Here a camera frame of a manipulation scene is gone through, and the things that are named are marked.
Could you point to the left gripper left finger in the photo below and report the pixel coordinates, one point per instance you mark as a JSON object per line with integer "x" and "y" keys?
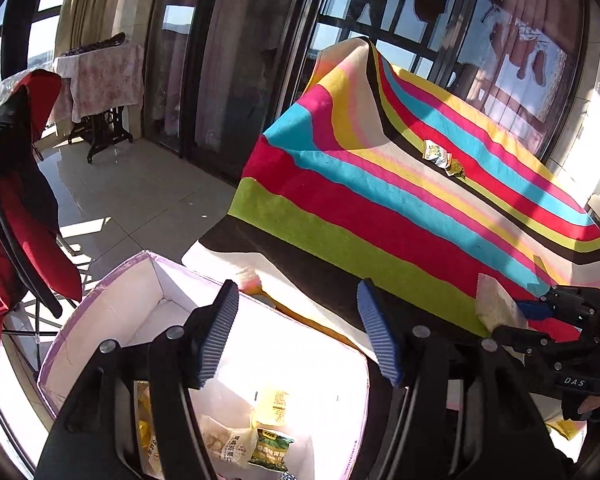
{"x": 132, "y": 401}

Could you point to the red black jacket chair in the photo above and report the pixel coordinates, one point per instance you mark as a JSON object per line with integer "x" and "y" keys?
{"x": 30, "y": 257}

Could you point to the white purple storage box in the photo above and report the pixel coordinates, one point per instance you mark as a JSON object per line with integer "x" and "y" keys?
{"x": 277, "y": 372}

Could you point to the white cream snack packet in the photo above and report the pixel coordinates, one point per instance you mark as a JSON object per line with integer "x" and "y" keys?
{"x": 494, "y": 307}

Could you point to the green pea snack packet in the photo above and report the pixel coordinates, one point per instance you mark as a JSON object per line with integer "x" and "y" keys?
{"x": 455, "y": 169}

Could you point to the yellow cake packet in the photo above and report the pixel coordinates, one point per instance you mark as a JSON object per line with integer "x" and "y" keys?
{"x": 145, "y": 432}

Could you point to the table with floral cloth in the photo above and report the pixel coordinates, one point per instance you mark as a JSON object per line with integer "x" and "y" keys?
{"x": 98, "y": 81}

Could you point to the striped colourful tablecloth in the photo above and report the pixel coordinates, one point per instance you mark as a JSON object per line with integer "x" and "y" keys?
{"x": 336, "y": 191}

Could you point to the right hand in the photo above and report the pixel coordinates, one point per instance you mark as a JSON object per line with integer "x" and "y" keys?
{"x": 589, "y": 404}

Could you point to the green white snack packet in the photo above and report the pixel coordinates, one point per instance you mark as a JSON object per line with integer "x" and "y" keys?
{"x": 434, "y": 153}

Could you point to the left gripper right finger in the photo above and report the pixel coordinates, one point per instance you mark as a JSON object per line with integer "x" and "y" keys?
{"x": 457, "y": 411}

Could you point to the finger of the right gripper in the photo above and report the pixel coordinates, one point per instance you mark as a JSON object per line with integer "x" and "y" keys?
{"x": 520, "y": 337}
{"x": 535, "y": 310}

